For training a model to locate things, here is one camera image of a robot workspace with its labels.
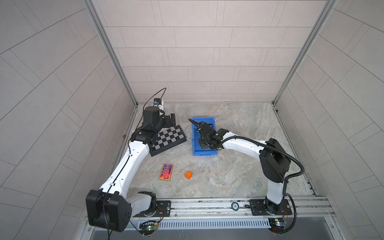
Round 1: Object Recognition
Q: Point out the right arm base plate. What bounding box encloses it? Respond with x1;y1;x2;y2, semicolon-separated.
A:
249;199;293;216

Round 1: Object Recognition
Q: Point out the blue plastic bin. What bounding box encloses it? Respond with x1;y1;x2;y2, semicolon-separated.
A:
191;116;219;157

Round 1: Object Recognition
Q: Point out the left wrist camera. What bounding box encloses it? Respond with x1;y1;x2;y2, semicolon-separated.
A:
153;98;164;110

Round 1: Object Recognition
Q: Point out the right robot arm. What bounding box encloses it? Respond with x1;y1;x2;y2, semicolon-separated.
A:
189;119;305;215

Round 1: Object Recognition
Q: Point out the small orange cube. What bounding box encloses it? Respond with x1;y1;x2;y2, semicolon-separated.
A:
185;172;192;180

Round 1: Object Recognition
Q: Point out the colourful card pack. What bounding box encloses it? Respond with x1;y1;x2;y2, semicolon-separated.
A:
159;164;174;181

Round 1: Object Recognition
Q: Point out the round black rail knob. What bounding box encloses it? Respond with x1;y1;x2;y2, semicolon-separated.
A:
231;202;240;211

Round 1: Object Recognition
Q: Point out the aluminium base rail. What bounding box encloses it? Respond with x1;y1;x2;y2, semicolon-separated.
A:
158;196;336;220

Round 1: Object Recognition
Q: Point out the right controller board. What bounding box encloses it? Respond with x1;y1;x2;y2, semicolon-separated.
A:
268;218;288;233

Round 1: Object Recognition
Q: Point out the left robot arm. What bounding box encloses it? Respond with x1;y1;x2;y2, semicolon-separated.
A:
86;104;176;233

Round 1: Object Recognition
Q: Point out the left controller board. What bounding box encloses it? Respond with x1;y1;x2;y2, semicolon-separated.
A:
139;220;159;236

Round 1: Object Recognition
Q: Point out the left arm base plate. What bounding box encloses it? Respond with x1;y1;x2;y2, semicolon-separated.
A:
134;201;172;218

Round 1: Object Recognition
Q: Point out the controller board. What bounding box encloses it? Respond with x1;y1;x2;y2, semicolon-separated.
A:
139;220;159;236
268;218;288;233

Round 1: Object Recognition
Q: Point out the black white chessboard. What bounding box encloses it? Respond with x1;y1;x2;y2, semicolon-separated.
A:
150;125;187;157

